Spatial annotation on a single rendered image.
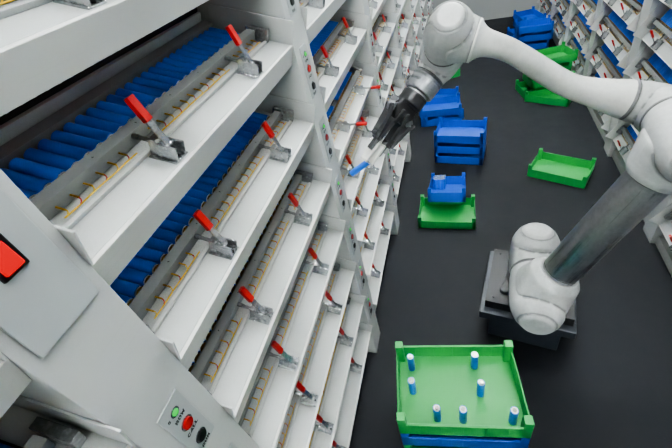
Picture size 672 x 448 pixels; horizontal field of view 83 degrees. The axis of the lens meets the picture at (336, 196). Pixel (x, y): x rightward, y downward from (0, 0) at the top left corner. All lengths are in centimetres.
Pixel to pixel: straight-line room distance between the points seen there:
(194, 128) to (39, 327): 32
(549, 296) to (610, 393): 56
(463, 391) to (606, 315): 95
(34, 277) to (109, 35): 25
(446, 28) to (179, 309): 76
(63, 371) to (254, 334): 39
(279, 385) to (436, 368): 46
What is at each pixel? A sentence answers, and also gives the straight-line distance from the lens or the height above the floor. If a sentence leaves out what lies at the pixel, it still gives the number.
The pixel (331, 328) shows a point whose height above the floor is 55.
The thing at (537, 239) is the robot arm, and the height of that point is 50.
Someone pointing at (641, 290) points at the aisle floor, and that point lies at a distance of 207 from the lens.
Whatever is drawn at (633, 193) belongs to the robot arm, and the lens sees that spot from 112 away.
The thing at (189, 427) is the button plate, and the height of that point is 104.
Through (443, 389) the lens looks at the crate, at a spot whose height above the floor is 48.
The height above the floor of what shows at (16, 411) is 116.
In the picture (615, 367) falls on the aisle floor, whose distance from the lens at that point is 183.
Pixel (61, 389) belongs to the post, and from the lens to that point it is 46.
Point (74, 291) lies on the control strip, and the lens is 43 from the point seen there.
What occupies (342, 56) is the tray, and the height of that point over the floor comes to 112.
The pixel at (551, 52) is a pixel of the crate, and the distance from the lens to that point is 352.
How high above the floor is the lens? 153
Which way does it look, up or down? 38 degrees down
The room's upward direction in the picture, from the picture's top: 15 degrees counter-clockwise
